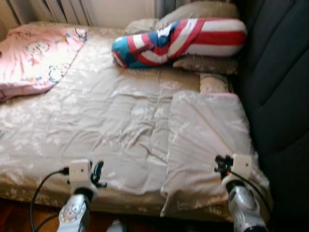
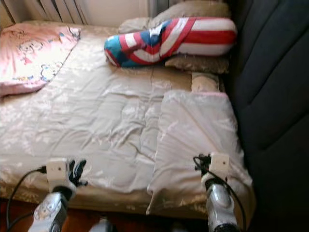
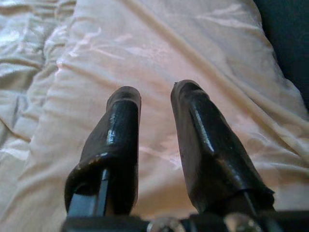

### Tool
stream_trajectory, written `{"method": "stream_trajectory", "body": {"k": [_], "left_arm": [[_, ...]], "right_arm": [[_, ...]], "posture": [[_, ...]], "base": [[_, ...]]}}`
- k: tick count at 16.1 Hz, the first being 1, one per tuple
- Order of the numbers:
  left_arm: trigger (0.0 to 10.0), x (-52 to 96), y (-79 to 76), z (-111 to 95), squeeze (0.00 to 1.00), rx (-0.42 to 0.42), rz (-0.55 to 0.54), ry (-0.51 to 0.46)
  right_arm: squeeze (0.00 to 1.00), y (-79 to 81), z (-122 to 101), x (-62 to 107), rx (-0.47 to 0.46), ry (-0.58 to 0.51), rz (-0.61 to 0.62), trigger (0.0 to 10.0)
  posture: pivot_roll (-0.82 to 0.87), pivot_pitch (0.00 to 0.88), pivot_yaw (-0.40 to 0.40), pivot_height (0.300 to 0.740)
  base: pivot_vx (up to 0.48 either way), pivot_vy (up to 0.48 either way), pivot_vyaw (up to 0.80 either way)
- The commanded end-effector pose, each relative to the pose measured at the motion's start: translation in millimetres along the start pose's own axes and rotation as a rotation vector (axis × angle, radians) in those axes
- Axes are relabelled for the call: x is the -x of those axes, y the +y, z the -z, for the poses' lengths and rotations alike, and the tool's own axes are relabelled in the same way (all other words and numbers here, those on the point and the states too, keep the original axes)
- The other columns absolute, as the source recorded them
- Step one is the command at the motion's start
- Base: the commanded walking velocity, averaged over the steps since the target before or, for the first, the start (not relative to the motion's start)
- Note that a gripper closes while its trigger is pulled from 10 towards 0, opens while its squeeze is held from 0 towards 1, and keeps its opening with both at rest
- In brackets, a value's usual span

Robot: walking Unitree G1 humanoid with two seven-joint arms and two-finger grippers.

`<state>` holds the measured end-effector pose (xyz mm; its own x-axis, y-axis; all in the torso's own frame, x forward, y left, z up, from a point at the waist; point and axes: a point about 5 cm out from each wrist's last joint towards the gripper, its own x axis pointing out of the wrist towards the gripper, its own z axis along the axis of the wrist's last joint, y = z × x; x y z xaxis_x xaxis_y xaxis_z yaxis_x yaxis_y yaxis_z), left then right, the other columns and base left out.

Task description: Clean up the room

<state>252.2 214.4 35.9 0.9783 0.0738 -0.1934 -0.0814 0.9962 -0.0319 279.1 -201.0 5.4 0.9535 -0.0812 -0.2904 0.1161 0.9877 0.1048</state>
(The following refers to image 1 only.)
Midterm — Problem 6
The bed with beige floral sheet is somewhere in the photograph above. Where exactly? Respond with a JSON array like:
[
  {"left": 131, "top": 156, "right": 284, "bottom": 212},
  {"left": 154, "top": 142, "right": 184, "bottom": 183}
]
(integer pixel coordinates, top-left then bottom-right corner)
[{"left": 0, "top": 20, "right": 271, "bottom": 223}]

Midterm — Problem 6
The small beige cushion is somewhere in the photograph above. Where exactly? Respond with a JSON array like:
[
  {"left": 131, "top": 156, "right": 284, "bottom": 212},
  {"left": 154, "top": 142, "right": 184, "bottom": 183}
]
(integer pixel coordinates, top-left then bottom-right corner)
[{"left": 199, "top": 72, "right": 230, "bottom": 95}]

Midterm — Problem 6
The black padded chair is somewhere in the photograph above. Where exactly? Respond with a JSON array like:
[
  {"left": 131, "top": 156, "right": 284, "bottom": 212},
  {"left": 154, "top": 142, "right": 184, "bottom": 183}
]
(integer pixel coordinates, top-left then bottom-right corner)
[{"left": 237, "top": 0, "right": 309, "bottom": 232}]

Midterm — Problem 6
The beige floral pillow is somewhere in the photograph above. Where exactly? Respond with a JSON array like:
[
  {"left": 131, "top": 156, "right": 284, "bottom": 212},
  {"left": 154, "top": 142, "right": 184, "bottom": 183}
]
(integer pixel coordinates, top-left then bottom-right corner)
[
  {"left": 125, "top": 18, "right": 167, "bottom": 35},
  {"left": 158, "top": 1, "right": 240, "bottom": 30},
  {"left": 173, "top": 54, "right": 239, "bottom": 75}
]

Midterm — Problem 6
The pink cartoon print blanket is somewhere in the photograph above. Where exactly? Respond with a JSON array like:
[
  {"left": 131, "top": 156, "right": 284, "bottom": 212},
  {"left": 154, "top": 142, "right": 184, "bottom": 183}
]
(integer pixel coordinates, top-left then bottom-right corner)
[{"left": 0, "top": 24, "right": 87, "bottom": 102}]

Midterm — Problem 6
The striped star shield bolster pillow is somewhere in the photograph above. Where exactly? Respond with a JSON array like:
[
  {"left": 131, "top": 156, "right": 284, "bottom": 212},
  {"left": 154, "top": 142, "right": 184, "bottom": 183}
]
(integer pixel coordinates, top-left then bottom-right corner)
[{"left": 111, "top": 18, "right": 248, "bottom": 69}]

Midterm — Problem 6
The grey curtain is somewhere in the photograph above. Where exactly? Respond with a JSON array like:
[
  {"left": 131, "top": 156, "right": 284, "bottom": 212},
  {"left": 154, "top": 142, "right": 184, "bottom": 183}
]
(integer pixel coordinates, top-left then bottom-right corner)
[
  {"left": 154, "top": 0, "right": 186, "bottom": 19},
  {"left": 10, "top": 0, "right": 95, "bottom": 26}
]

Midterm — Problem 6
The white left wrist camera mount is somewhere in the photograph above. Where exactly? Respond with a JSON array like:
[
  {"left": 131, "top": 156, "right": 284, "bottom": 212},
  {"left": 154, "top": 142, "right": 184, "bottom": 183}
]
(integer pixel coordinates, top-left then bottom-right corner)
[{"left": 69, "top": 159, "right": 93, "bottom": 189}]

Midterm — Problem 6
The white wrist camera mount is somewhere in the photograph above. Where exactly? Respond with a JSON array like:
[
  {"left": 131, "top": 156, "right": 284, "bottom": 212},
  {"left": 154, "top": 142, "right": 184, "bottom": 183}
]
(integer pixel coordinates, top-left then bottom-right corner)
[
  {"left": 69, "top": 159, "right": 93, "bottom": 189},
  {"left": 232, "top": 154, "right": 253, "bottom": 179}
]

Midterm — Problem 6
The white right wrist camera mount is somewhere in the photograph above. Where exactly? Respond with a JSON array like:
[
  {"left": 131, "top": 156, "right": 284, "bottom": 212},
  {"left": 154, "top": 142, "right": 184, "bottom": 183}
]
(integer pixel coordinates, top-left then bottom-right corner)
[{"left": 232, "top": 154, "right": 253, "bottom": 179}]

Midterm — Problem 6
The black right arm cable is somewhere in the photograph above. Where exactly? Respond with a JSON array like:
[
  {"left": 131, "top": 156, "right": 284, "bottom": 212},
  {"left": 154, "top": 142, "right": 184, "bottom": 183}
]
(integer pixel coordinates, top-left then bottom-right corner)
[{"left": 216, "top": 164, "right": 272, "bottom": 214}]

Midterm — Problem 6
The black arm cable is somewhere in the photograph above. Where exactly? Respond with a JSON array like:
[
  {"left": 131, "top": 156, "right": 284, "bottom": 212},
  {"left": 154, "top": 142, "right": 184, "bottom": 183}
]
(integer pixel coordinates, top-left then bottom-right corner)
[
  {"left": 216, "top": 164, "right": 272, "bottom": 214},
  {"left": 30, "top": 167, "right": 70, "bottom": 232}
]

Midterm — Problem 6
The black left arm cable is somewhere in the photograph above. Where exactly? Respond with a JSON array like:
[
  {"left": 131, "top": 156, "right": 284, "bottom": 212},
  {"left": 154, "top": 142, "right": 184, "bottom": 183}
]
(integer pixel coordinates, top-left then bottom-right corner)
[{"left": 30, "top": 167, "right": 70, "bottom": 232}]

